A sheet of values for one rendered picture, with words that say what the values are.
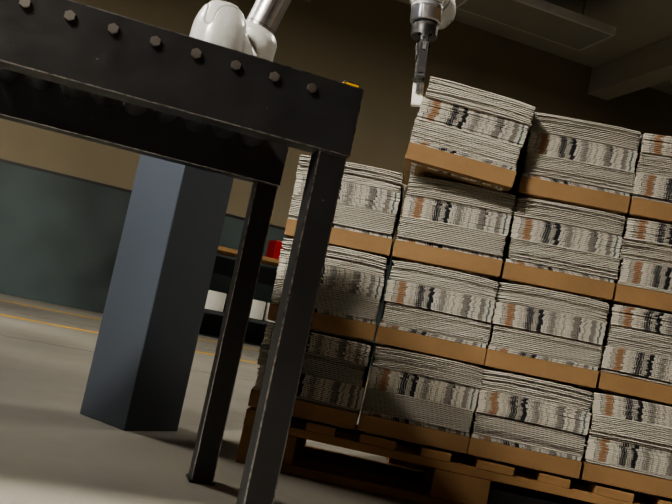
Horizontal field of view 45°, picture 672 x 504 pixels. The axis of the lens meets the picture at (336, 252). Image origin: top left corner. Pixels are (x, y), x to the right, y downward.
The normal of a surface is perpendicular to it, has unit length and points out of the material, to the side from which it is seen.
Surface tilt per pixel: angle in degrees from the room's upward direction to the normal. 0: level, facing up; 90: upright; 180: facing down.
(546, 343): 90
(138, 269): 90
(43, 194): 90
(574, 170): 90
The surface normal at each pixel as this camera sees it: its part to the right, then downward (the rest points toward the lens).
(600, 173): -0.06, -0.10
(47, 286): 0.30, -0.02
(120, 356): -0.56, -0.19
